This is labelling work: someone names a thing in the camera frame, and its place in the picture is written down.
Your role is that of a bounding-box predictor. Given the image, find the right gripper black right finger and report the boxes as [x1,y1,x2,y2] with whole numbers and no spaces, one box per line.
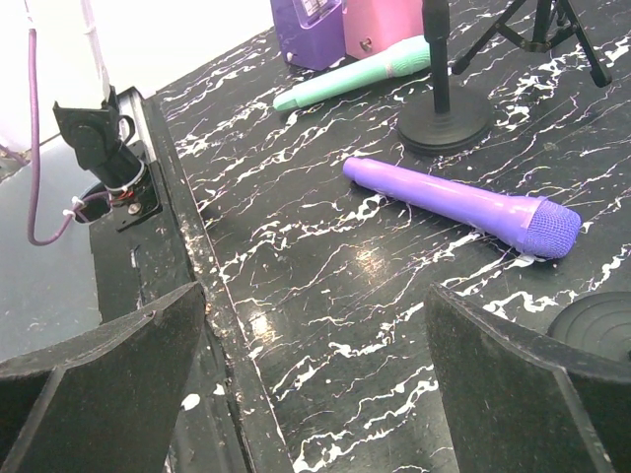
[425,285,630,472]

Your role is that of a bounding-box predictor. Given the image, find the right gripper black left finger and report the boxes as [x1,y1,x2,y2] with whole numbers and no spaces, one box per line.
[1,283,205,472]

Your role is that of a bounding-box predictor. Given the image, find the round base stand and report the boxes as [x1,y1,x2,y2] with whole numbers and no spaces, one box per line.
[546,292,630,363]
[397,1,494,156]

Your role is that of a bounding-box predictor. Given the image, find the purple plastic microphone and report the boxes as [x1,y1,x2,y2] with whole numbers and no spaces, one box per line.
[343,158,582,259]

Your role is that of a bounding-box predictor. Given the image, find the teal plastic microphone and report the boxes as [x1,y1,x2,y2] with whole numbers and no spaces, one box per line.
[272,35,431,111]

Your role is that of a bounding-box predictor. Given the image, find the tripod stand with clip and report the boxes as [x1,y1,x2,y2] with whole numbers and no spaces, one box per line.
[452,0,612,88]

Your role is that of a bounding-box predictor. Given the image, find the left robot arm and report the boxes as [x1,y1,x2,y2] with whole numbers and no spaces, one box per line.
[53,1,162,233]

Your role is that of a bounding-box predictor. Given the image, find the pink metronome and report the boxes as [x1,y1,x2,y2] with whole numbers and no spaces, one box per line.
[342,0,423,59]

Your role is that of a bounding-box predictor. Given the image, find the purple metronome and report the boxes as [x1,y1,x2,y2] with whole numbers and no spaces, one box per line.
[270,0,346,71]

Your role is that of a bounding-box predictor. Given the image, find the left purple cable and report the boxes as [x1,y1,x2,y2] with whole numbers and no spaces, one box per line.
[27,29,109,246]

